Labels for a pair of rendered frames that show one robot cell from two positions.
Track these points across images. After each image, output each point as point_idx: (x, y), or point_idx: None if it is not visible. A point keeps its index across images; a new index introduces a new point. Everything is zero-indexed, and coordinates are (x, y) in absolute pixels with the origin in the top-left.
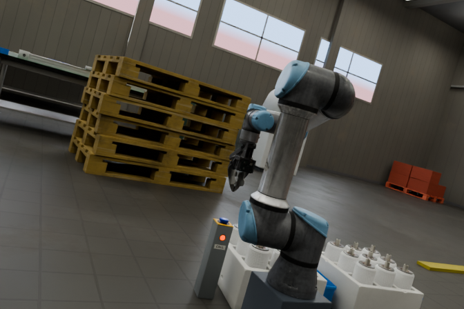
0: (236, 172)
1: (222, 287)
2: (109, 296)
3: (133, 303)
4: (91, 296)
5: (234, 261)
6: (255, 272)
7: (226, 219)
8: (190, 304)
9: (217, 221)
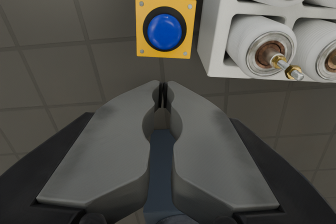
0: (134, 201)
1: None
2: (23, 32)
3: (57, 47)
4: (1, 35)
5: (214, 16)
6: (147, 215)
7: (171, 39)
8: (136, 38)
9: (142, 26)
